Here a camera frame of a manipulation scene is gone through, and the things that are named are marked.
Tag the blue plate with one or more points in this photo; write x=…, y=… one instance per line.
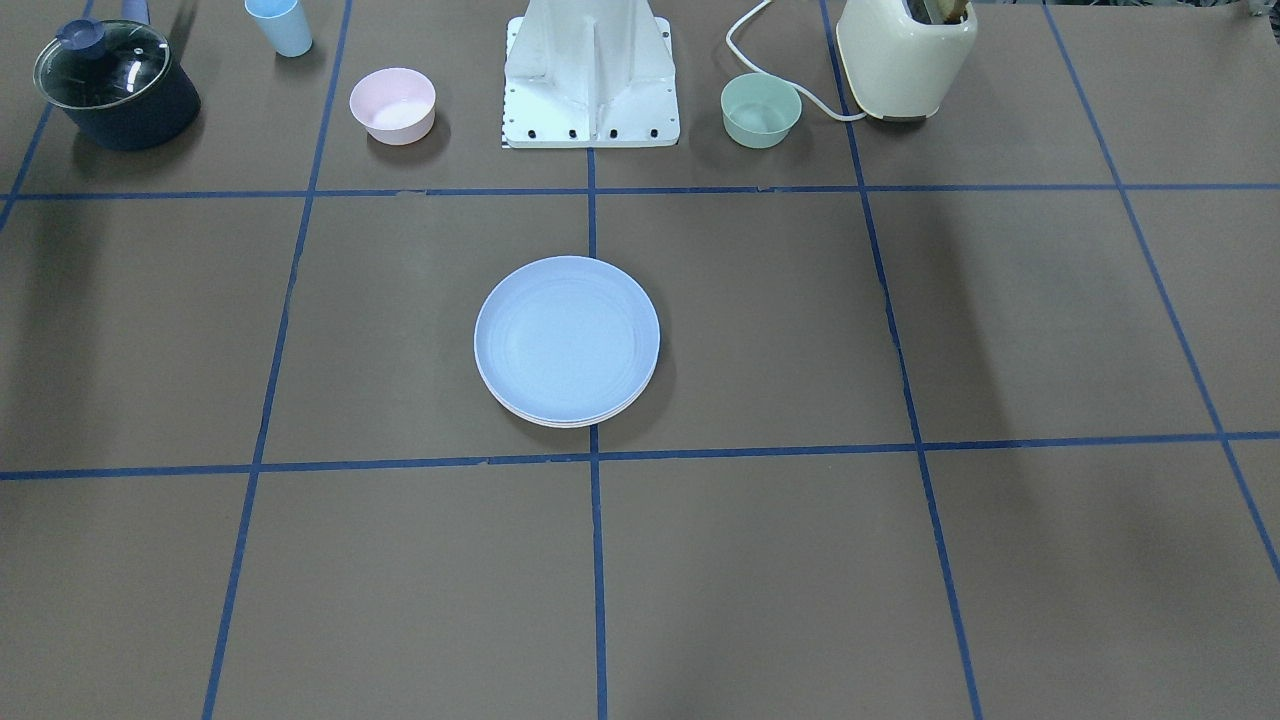
x=567, y=311

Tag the pink plate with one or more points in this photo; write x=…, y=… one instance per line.
x=567, y=396

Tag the cream plate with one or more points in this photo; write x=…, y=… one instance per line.
x=545, y=422

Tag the green bowl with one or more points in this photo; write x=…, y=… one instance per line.
x=759, y=110

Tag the pink bowl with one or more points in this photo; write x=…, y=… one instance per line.
x=396, y=105

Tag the cream toaster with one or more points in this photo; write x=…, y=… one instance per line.
x=902, y=57

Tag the light blue cup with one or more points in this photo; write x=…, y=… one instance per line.
x=284, y=24

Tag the dark pot with glass lid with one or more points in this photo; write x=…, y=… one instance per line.
x=119, y=80

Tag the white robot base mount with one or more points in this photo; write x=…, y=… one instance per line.
x=589, y=75

